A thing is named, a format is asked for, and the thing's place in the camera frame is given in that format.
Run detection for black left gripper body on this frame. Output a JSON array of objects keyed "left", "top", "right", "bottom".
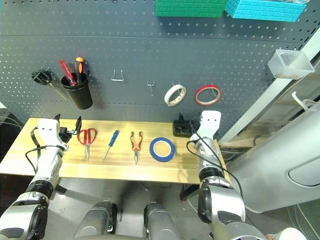
[{"left": 59, "top": 126, "right": 78, "bottom": 144}]

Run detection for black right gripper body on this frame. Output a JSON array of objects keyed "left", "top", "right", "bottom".
[{"left": 189, "top": 117, "right": 202, "bottom": 137}]

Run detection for red handled scissors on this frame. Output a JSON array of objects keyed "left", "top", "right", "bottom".
[{"left": 76, "top": 127, "right": 97, "bottom": 161}]

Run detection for blue handled screwdriver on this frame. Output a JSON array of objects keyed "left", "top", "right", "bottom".
[{"left": 102, "top": 129, "right": 120, "bottom": 161}]

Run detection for blue tape roll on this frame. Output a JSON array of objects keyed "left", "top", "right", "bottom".
[{"left": 149, "top": 136, "right": 176, "bottom": 163}]

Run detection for orange black needle-nose pliers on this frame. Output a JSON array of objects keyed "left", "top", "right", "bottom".
[{"left": 130, "top": 131, "right": 144, "bottom": 165}]

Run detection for dark grey pegboard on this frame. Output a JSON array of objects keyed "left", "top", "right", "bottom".
[{"left": 0, "top": 0, "right": 312, "bottom": 142}]

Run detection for black plastic tool case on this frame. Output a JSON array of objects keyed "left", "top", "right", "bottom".
[{"left": 172, "top": 119, "right": 201, "bottom": 138}]

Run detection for black cup holder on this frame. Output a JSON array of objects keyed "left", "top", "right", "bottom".
[{"left": 60, "top": 72, "right": 94, "bottom": 110}]

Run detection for red tape roll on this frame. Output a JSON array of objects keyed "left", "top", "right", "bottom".
[{"left": 194, "top": 84, "right": 222, "bottom": 106}]

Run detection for white tape roll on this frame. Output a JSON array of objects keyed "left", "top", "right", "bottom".
[{"left": 164, "top": 84, "right": 187, "bottom": 107}]

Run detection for orange black screwdriver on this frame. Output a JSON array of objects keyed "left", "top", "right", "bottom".
[{"left": 74, "top": 56, "right": 85, "bottom": 85}]

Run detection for large white machine housing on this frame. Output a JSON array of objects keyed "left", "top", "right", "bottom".
[{"left": 224, "top": 103, "right": 320, "bottom": 214}]

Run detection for silver left robot leg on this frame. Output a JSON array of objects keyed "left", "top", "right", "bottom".
[{"left": 73, "top": 201, "right": 118, "bottom": 238}]

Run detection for silver robot leg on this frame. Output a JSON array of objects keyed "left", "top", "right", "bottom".
[
  {"left": 73, "top": 201, "right": 118, "bottom": 238},
  {"left": 143, "top": 201, "right": 181, "bottom": 240}
]

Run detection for silver right robot leg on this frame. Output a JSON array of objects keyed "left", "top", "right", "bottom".
[{"left": 143, "top": 201, "right": 181, "bottom": 240}]

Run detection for white plastic hanger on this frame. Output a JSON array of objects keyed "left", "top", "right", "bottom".
[{"left": 291, "top": 91, "right": 320, "bottom": 111}]

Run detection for translucent plastic bin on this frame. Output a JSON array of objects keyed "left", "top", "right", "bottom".
[{"left": 266, "top": 48, "right": 316, "bottom": 80}]

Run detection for green plastic bin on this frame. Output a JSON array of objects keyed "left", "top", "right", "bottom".
[{"left": 154, "top": 0, "right": 227, "bottom": 18}]

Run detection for cyan plastic bin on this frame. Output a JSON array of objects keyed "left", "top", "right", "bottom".
[{"left": 224, "top": 0, "right": 308, "bottom": 23}]

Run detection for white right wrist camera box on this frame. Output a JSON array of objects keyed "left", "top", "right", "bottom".
[{"left": 197, "top": 110, "right": 222, "bottom": 141}]

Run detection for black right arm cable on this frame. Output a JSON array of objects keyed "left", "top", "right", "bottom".
[{"left": 186, "top": 132, "right": 245, "bottom": 201}]

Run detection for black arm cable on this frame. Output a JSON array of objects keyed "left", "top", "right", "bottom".
[
  {"left": 186, "top": 132, "right": 245, "bottom": 201},
  {"left": 24, "top": 126, "right": 66, "bottom": 176}
]

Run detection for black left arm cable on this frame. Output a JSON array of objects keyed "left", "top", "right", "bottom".
[{"left": 24, "top": 126, "right": 66, "bottom": 176}]

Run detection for black handled scissors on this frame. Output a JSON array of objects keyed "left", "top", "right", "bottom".
[{"left": 31, "top": 67, "right": 68, "bottom": 101}]

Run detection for red handled screwdriver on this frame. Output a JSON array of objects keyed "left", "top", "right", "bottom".
[{"left": 58, "top": 59, "right": 77, "bottom": 87}]

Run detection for grey cable bundle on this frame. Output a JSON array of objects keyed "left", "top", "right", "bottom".
[{"left": 0, "top": 114, "right": 21, "bottom": 131}]

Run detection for wide wire pegboard hook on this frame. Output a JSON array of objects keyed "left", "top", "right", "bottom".
[{"left": 110, "top": 69, "right": 125, "bottom": 82}]

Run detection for black table support bracket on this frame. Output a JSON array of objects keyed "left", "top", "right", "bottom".
[{"left": 179, "top": 183, "right": 201, "bottom": 201}]

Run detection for white pegboard frame post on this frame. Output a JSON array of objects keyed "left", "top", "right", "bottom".
[{"left": 219, "top": 24, "right": 320, "bottom": 144}]

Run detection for white floor cables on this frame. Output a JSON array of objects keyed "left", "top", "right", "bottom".
[{"left": 284, "top": 203, "right": 320, "bottom": 240}]

